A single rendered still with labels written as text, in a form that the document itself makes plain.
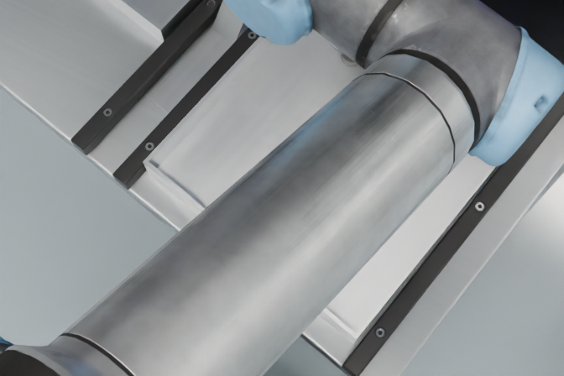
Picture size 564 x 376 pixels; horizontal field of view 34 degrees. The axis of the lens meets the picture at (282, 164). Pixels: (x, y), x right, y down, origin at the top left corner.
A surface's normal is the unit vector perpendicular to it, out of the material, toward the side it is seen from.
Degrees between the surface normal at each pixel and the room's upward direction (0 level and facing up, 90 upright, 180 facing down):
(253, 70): 0
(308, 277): 47
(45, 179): 0
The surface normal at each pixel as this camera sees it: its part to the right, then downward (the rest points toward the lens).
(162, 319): 0.14, -0.63
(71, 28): -0.01, -0.32
